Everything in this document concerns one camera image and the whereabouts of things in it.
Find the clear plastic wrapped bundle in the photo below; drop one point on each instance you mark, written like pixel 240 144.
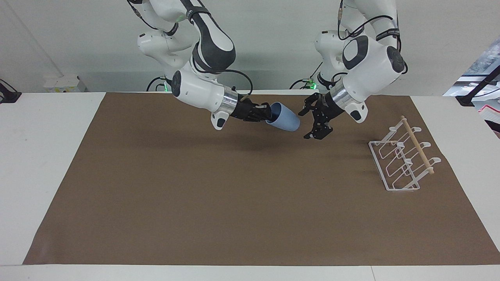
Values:
pixel 486 58

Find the black stand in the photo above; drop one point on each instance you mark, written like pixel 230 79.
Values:
pixel 8 95
pixel 466 99

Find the blue cup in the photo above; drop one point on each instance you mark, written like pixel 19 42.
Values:
pixel 287 119

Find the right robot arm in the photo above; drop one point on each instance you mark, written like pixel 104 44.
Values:
pixel 199 91

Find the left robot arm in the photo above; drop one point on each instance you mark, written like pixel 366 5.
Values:
pixel 367 78

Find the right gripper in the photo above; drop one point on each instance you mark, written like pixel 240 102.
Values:
pixel 243 110

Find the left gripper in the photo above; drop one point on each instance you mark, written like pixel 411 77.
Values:
pixel 325 109

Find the white box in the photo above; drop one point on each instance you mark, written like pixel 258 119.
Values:
pixel 62 84

